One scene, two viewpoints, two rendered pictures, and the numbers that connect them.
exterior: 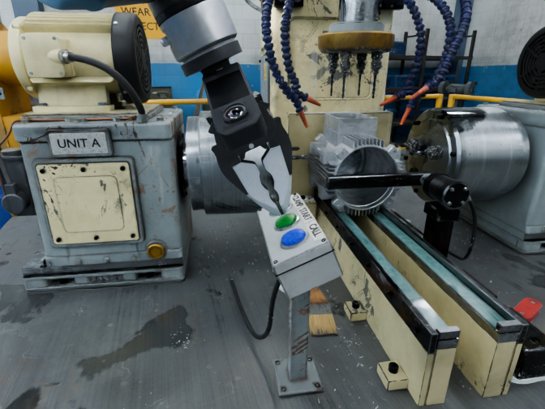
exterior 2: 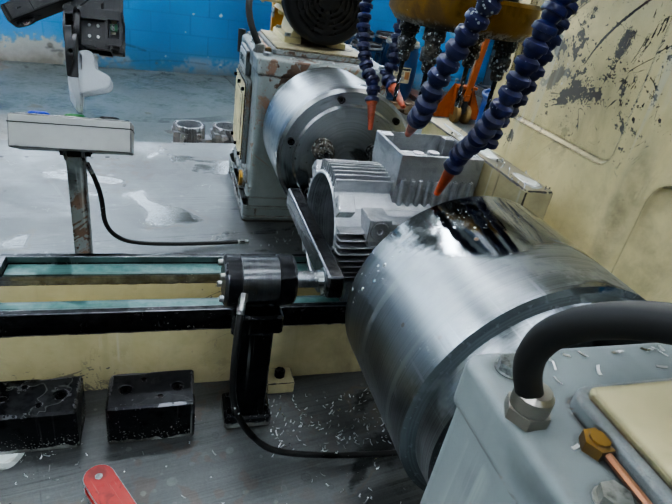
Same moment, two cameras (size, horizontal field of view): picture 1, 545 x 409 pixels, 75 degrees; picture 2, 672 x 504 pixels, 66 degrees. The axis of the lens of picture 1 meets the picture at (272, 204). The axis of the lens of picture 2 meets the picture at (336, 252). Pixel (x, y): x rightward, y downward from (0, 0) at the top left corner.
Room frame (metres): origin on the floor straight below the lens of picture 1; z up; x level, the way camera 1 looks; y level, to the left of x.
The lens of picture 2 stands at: (0.69, -0.87, 1.34)
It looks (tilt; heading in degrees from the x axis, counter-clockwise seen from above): 29 degrees down; 78
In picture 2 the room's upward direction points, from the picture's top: 10 degrees clockwise
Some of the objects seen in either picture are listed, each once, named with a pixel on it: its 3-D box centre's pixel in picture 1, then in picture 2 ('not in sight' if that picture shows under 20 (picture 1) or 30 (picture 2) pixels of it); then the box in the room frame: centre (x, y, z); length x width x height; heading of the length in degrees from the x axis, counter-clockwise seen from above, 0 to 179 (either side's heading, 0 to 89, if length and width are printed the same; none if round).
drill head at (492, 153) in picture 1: (469, 154); (508, 371); (0.95, -0.53, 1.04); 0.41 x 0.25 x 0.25; 98
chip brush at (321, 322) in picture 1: (315, 301); not in sight; (0.62, -0.09, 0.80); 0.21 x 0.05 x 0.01; 2
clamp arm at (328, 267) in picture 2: (380, 180); (310, 235); (0.79, -0.25, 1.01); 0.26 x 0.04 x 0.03; 98
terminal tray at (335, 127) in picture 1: (349, 129); (423, 169); (0.94, -0.20, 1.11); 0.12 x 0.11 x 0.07; 8
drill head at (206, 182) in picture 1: (213, 163); (326, 134); (0.85, 0.14, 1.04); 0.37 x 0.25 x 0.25; 98
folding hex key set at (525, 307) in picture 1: (525, 311); (110, 499); (0.58, -0.50, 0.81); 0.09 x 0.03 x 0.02; 128
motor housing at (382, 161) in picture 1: (351, 168); (383, 227); (0.90, -0.21, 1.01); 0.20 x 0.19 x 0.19; 8
